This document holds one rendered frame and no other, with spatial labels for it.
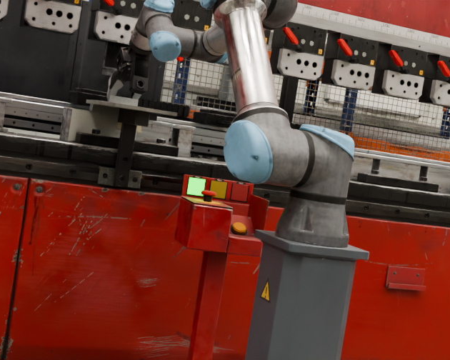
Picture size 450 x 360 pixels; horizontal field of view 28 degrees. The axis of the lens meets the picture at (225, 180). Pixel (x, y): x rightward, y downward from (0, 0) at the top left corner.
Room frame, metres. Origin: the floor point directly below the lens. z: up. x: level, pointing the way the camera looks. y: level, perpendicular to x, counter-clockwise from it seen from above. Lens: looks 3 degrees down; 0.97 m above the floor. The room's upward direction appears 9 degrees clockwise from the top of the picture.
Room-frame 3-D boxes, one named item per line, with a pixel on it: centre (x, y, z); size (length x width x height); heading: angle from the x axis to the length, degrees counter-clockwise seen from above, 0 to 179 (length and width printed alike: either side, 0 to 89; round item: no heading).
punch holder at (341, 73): (2.96, -0.35, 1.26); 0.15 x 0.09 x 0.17; 115
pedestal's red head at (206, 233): (2.37, -0.01, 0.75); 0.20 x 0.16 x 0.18; 106
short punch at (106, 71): (2.63, 0.35, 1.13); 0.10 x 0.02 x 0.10; 115
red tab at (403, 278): (2.93, -0.64, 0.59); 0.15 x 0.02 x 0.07; 115
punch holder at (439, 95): (3.13, -0.71, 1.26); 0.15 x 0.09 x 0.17; 115
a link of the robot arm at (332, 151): (1.83, -0.19, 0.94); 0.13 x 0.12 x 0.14; 118
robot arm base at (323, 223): (1.83, -0.19, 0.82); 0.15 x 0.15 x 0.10
